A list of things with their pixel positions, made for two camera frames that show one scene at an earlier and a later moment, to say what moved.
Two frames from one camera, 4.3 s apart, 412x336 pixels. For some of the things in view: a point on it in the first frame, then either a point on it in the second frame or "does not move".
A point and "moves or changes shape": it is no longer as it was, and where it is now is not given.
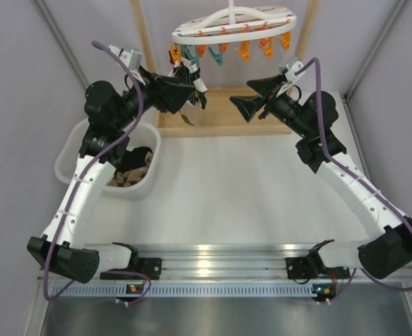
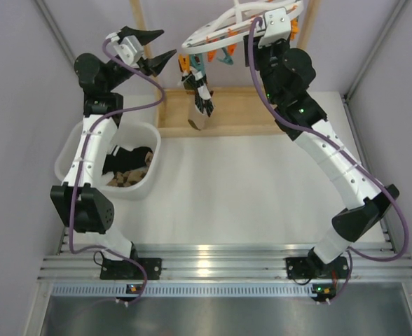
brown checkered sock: x=125 y=178 does not move
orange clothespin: x=201 y=50 to x=211 y=54
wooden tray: x=221 y=118 does not move
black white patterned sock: x=188 y=73 moves or changes shape
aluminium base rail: x=236 y=270 does not move
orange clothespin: x=176 y=55 to x=183 y=61
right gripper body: x=276 y=106 to x=275 y=51
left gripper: x=165 y=92 to x=152 y=66
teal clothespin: x=194 y=59 to x=197 y=60
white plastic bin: x=71 y=140 does not move
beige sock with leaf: x=186 y=120 to x=198 y=120
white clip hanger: x=235 y=23 moves or changes shape
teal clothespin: x=218 y=57 to x=227 y=59
